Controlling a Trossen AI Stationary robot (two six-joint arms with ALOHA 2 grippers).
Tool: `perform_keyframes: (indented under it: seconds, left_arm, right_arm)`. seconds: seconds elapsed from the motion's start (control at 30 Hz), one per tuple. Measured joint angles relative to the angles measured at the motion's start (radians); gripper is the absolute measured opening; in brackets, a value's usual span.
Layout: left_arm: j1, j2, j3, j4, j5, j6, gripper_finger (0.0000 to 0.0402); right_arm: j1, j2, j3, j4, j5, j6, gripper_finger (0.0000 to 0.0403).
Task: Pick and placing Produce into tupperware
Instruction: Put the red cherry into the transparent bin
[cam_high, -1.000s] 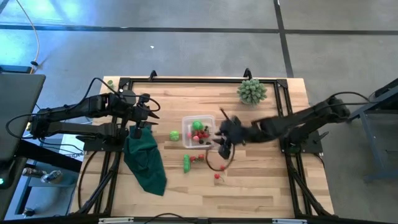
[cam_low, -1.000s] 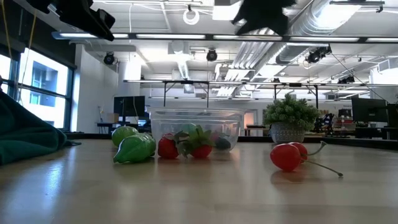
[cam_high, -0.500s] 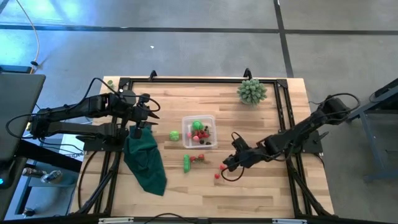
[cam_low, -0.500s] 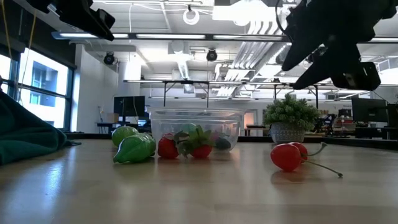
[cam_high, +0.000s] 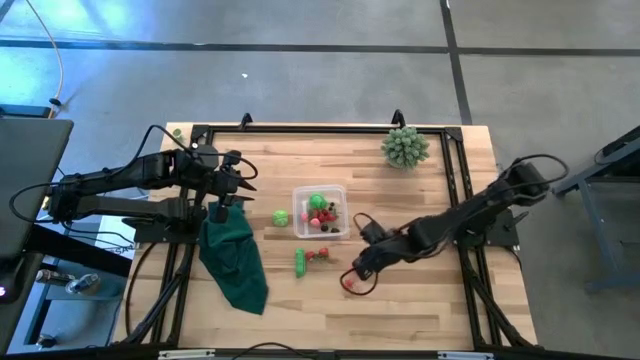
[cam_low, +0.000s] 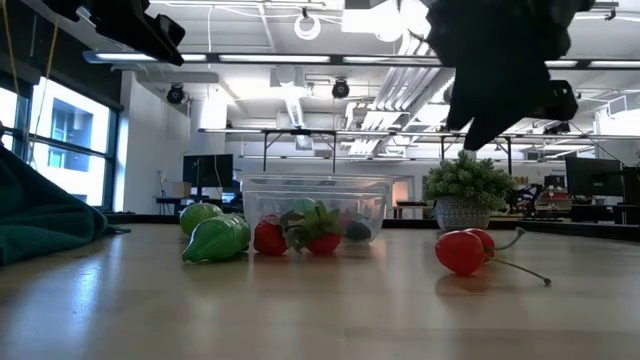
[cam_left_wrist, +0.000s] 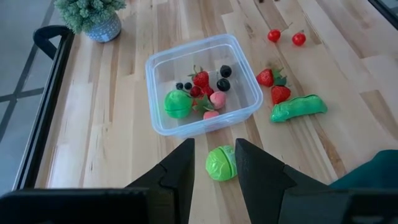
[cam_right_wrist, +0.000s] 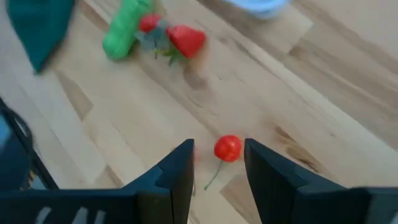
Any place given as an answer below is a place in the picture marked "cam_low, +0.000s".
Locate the clear plastic tupperware container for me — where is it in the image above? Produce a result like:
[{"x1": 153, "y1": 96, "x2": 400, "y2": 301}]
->
[{"x1": 239, "y1": 172, "x2": 396, "y2": 247}]

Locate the red toy cherry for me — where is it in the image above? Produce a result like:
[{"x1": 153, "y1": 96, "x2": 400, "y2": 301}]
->
[
  {"x1": 434, "y1": 229, "x2": 553, "y2": 286},
  {"x1": 464, "y1": 227, "x2": 526, "y2": 259}
]

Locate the green pepper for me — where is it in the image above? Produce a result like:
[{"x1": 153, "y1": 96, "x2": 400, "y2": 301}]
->
[{"x1": 181, "y1": 213, "x2": 252, "y2": 265}]

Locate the thin yellow cable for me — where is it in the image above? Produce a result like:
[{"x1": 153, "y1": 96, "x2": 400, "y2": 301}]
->
[
  {"x1": 27, "y1": 17, "x2": 60, "y2": 169},
  {"x1": 1, "y1": 0, "x2": 21, "y2": 96}
]

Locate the dark toy grape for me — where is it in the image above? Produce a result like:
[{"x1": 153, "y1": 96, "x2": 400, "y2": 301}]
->
[{"x1": 345, "y1": 221, "x2": 373, "y2": 242}]

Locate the green toy cabbage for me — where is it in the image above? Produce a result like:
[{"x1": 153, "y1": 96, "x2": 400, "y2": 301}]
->
[{"x1": 179, "y1": 202, "x2": 224, "y2": 236}]

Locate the black computer monitor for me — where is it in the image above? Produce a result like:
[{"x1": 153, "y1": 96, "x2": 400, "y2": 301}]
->
[
  {"x1": 564, "y1": 157, "x2": 624, "y2": 197},
  {"x1": 182, "y1": 153, "x2": 235, "y2": 189},
  {"x1": 622, "y1": 167, "x2": 640, "y2": 206}
]

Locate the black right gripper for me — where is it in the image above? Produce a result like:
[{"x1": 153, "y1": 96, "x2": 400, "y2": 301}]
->
[{"x1": 447, "y1": 54, "x2": 580, "y2": 151}]

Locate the green potted succulent plant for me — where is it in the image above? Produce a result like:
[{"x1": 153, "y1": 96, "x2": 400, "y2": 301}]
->
[{"x1": 422, "y1": 149, "x2": 516, "y2": 234}]

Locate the white ceiling ring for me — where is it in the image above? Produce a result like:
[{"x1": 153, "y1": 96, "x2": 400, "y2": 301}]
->
[{"x1": 293, "y1": 13, "x2": 322, "y2": 41}]

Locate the dark green cloth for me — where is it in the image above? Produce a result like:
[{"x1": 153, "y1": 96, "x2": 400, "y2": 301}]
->
[{"x1": 0, "y1": 144, "x2": 131, "y2": 266}]

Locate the large window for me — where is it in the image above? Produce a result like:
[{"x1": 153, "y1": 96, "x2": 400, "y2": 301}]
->
[{"x1": 0, "y1": 74, "x2": 119, "y2": 211}]

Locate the black chair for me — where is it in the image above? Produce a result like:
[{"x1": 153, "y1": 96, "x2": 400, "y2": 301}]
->
[{"x1": 507, "y1": 182, "x2": 545, "y2": 216}]

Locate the black raised desk frame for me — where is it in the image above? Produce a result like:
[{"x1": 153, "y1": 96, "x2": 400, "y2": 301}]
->
[
  {"x1": 198, "y1": 127, "x2": 341, "y2": 174},
  {"x1": 369, "y1": 130, "x2": 640, "y2": 176}
]

